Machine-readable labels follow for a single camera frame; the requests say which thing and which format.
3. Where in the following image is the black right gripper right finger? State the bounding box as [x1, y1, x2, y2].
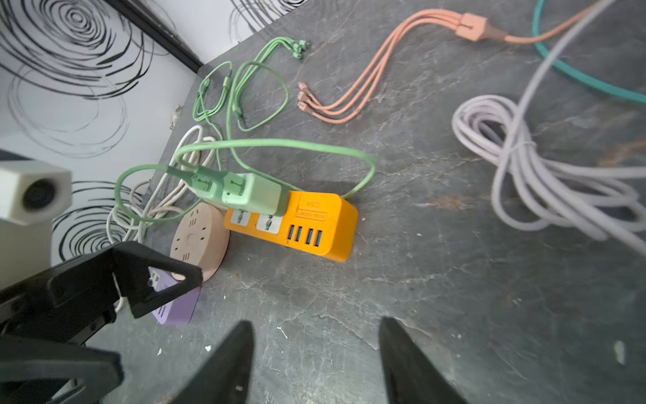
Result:
[380, 317, 466, 404]

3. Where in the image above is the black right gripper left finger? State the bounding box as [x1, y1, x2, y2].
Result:
[172, 321, 254, 403]

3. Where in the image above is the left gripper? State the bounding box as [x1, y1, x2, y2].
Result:
[1, 242, 203, 403]

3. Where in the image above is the purple power strip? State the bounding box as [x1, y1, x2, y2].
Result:
[149, 268, 201, 326]

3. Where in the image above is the pink round power strip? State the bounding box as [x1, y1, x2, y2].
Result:
[170, 203, 230, 282]

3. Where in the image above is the green charger plug with cable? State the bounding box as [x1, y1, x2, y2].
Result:
[113, 36, 378, 226]

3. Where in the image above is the orange power strip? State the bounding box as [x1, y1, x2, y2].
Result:
[224, 191, 359, 263]

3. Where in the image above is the white power cable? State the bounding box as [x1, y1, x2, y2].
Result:
[105, 125, 218, 243]

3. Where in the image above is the white wall plug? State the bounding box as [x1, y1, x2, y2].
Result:
[169, 105, 183, 131]

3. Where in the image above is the white USB cable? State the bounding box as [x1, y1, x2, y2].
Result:
[451, 0, 646, 259]

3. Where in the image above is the pink multi-head USB cable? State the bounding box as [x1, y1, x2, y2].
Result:
[296, 2, 607, 126]

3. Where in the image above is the teal USB cable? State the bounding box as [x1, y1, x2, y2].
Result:
[532, 0, 646, 106]

